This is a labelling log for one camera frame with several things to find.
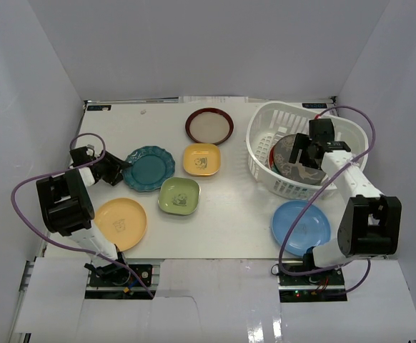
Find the yellow square panda dish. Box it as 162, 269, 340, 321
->
183, 143, 221, 177

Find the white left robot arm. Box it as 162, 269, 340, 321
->
36, 146, 132, 285

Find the teal scalloped plate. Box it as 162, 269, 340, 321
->
122, 146, 176, 192

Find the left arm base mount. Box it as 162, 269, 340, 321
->
84, 264, 157, 300

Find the yellow round plate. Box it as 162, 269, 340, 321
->
94, 198, 147, 252

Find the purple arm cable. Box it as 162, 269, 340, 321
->
10, 132, 157, 297
277, 105, 377, 296

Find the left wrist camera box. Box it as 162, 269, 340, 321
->
84, 144, 98, 157

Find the grey plate with deer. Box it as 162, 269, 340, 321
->
272, 134, 326, 185

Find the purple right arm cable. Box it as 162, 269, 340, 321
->
277, 105, 377, 296

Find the light blue round plate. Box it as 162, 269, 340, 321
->
271, 201, 331, 257

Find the dark red rimmed round plate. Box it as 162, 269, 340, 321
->
184, 107, 234, 145

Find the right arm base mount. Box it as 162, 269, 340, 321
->
270, 264, 347, 304

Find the green square panda dish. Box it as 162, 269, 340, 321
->
158, 177, 200, 216

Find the white plastic dish bin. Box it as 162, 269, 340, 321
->
246, 101, 369, 200

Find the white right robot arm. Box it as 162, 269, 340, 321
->
289, 118, 402, 285

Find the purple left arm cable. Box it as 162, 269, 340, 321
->
10, 132, 157, 297

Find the red plate with teal flower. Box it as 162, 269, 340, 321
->
268, 145, 275, 169

